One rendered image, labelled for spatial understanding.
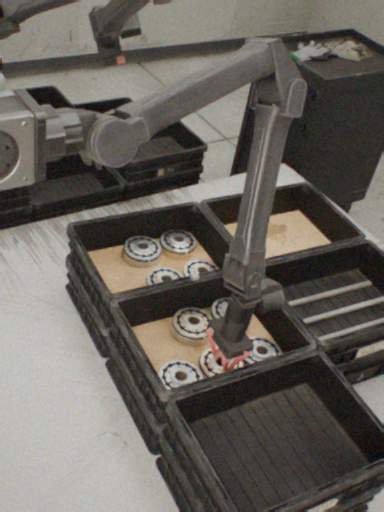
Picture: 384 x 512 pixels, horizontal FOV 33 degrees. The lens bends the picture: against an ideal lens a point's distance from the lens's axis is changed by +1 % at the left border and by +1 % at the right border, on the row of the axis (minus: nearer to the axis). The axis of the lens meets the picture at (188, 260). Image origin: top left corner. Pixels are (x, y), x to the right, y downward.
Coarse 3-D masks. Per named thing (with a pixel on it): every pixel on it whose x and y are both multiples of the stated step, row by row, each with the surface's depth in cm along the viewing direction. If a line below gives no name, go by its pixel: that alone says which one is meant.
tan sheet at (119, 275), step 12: (156, 240) 185; (96, 252) 177; (108, 252) 178; (120, 252) 179; (204, 252) 185; (96, 264) 173; (108, 264) 174; (120, 264) 175; (156, 264) 177; (168, 264) 178; (180, 264) 179; (108, 276) 171; (120, 276) 171; (132, 276) 172; (144, 276) 173; (108, 288) 167; (120, 288) 168; (132, 288) 168
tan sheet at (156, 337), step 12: (144, 324) 159; (156, 324) 160; (168, 324) 160; (252, 324) 165; (144, 336) 156; (156, 336) 157; (168, 336) 157; (264, 336) 162; (144, 348) 153; (156, 348) 154; (168, 348) 154; (180, 348) 155; (192, 348) 156; (204, 348) 156; (156, 360) 151; (168, 360) 152; (192, 360) 153
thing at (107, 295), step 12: (180, 204) 184; (192, 204) 185; (108, 216) 174; (120, 216) 175; (132, 216) 176; (72, 228) 168; (216, 228) 177; (72, 240) 166; (228, 240) 174; (84, 252) 161; (84, 264) 161; (96, 276) 155; (204, 276) 161; (144, 288) 154; (108, 300) 151
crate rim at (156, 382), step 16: (160, 288) 155; (176, 288) 157; (112, 304) 149; (128, 336) 143; (304, 336) 150; (144, 352) 139; (288, 352) 146; (304, 352) 147; (144, 368) 138; (240, 368) 140; (256, 368) 141; (160, 384) 133; (192, 384) 135
